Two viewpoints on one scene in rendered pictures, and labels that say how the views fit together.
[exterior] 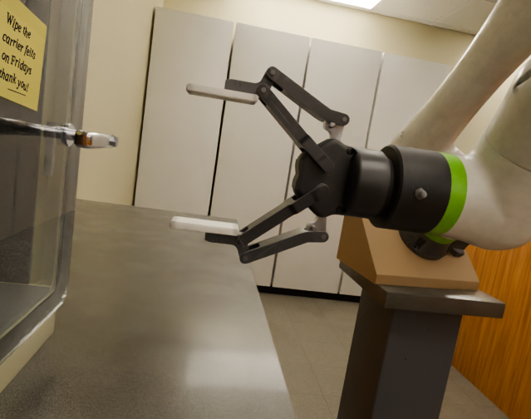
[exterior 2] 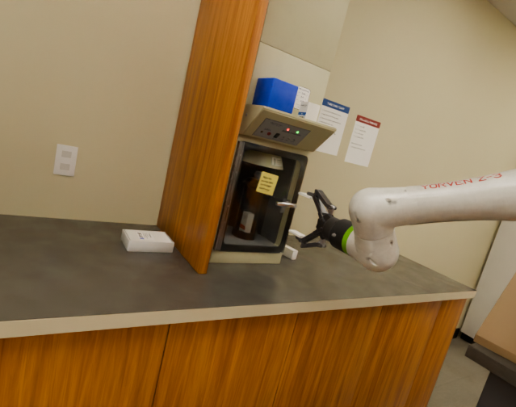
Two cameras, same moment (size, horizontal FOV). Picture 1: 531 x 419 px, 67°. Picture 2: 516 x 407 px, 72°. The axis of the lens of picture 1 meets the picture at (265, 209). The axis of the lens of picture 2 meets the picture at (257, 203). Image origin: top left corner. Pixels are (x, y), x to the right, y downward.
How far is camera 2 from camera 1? 99 cm
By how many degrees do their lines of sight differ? 63
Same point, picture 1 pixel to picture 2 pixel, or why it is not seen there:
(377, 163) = (330, 223)
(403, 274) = (502, 346)
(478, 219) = (350, 249)
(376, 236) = (501, 313)
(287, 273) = not seen: outside the picture
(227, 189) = not seen: outside the picture
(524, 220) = (360, 253)
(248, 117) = not seen: outside the picture
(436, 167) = (343, 228)
